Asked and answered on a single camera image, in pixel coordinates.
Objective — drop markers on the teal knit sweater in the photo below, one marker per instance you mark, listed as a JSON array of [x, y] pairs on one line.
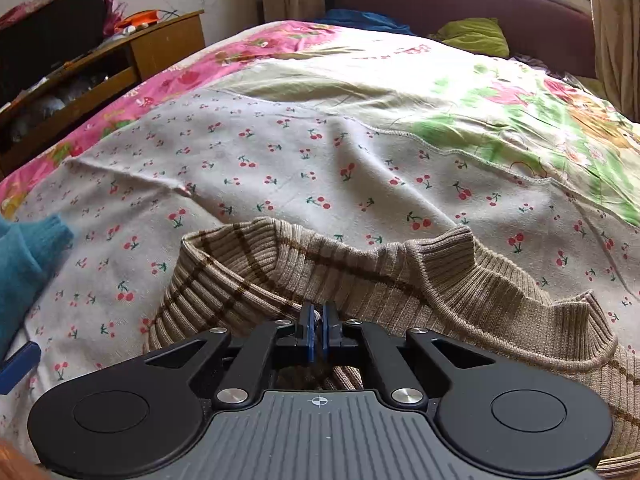
[[25, 255]]

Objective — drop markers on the cherry print bed sheet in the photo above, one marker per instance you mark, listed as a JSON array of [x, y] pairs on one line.
[[300, 170]]

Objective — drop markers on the wooden cabinet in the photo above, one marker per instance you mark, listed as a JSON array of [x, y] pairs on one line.
[[165, 45]]

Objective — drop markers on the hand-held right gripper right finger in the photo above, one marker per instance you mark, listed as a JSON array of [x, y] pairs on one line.
[[330, 332]]

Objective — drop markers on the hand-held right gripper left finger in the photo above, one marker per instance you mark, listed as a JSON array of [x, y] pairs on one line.
[[309, 332]]

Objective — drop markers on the black television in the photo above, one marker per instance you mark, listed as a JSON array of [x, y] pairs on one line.
[[45, 50]]

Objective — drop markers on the pink floral cloth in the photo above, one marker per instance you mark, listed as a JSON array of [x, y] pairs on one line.
[[27, 12]]

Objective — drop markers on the orange toy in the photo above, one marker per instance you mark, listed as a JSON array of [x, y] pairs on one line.
[[137, 21]]

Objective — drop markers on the beige striped ribbed sweater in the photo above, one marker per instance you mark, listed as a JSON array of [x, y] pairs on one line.
[[450, 280]]

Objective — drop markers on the green cloth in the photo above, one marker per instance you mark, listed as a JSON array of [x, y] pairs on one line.
[[472, 35]]

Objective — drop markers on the pink floral bed sheet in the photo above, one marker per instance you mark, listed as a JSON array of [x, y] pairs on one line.
[[165, 85]]

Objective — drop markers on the pale floral quilt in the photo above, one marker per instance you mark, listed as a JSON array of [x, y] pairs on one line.
[[350, 75]]

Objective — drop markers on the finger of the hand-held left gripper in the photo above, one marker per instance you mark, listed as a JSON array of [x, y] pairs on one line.
[[17, 367]]

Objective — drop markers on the maroon headboard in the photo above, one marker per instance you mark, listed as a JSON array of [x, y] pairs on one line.
[[450, 5]]

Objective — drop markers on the blue cloth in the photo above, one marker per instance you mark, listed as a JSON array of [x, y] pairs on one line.
[[370, 21]]

